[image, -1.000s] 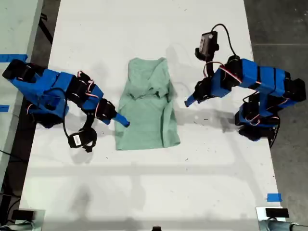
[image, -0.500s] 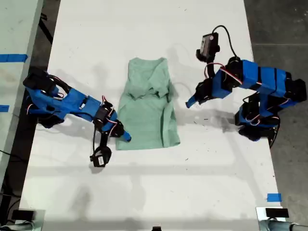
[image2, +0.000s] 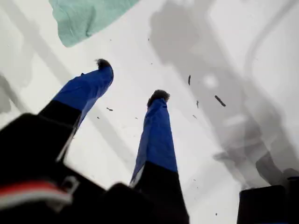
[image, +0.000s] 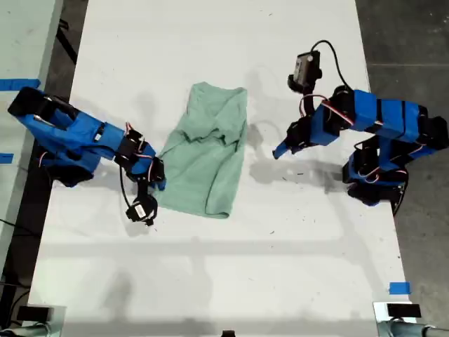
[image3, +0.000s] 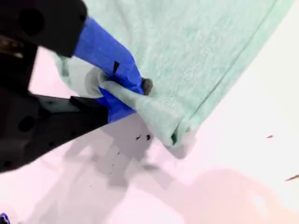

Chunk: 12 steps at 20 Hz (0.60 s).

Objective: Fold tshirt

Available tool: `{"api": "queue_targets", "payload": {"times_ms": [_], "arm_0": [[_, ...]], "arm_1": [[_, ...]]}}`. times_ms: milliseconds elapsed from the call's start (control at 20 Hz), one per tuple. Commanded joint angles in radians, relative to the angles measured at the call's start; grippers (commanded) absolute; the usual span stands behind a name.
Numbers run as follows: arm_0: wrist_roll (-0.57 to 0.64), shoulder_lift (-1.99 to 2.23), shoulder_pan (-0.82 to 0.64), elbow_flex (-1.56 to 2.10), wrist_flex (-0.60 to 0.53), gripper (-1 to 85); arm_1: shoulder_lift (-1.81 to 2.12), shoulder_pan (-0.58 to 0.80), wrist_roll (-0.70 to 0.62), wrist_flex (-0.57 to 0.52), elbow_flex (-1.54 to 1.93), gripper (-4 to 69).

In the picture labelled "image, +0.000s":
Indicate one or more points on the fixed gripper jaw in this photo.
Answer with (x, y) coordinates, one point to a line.
(159, 172)
(286, 149)

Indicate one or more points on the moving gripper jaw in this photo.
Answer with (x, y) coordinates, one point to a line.
(300, 131)
(153, 187)

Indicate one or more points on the pale green T-shirt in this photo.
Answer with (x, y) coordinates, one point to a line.
(203, 158)

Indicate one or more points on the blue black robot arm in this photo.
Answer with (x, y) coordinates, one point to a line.
(80, 137)
(386, 116)

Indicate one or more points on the short blue tape strip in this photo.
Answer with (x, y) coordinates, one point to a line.
(5, 158)

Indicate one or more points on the long blue tape strip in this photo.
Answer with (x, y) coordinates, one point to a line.
(19, 83)

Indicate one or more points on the pale side table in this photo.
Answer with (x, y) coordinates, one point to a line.
(21, 42)

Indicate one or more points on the square blue tape piece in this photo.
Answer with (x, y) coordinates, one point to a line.
(400, 288)

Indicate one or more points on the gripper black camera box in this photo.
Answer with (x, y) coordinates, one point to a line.
(140, 210)
(303, 68)

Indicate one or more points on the camera black stalk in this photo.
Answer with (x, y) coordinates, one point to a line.
(304, 105)

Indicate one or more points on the black table frame bar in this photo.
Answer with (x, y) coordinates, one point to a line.
(68, 45)

